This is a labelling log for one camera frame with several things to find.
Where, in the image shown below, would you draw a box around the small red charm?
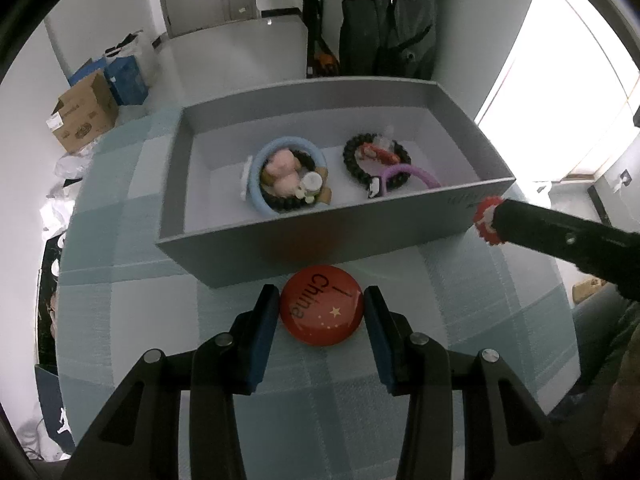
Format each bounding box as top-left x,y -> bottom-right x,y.
361,141 -> 401,165

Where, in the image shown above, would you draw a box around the brown cardboard box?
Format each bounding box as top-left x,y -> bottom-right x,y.
46,71 -> 120,155

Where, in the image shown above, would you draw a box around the light blue bracelet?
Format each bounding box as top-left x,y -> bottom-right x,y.
250,136 -> 333,217

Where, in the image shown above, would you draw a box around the pink plush charm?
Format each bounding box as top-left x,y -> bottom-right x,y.
262,147 -> 303,196

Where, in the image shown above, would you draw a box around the red round badge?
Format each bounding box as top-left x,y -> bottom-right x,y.
280,263 -> 364,347

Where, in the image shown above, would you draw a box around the white plastic bags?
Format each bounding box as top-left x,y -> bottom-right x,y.
42,150 -> 96,241

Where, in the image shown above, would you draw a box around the small white charm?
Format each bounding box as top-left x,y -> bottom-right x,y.
299,171 -> 325,203

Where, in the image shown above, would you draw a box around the purple bracelet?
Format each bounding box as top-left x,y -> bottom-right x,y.
369,162 -> 442,200

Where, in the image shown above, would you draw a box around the black spiral hair tie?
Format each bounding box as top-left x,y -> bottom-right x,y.
343,133 -> 413,190
262,147 -> 326,213

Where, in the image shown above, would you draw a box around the grey cardboard box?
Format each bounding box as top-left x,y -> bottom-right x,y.
156,76 -> 517,289

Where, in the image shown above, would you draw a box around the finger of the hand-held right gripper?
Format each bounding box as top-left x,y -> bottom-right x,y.
491,199 -> 601,273

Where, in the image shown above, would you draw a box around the black metal stand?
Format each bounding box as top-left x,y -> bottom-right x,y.
302,0 -> 341,78

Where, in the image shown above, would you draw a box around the red and white scrunchie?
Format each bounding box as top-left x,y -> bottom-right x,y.
472,196 -> 501,247

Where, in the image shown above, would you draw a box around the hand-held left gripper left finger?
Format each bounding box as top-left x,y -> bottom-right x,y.
60,284 -> 282,480

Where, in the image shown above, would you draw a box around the checked light blue tablecloth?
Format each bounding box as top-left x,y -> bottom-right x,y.
54,105 -> 583,480

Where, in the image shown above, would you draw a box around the dark hanging coat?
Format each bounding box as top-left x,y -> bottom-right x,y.
337,0 -> 453,80

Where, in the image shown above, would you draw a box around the blue storage box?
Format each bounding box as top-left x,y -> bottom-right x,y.
67,55 -> 150,107

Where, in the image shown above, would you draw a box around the bright window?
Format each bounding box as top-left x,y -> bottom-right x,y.
475,0 -> 640,181

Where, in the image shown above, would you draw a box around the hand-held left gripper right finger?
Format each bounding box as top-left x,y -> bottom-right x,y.
363,285 -> 583,480

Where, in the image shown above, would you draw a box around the dark blue shoe box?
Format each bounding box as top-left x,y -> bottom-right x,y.
34,365 -> 76,448

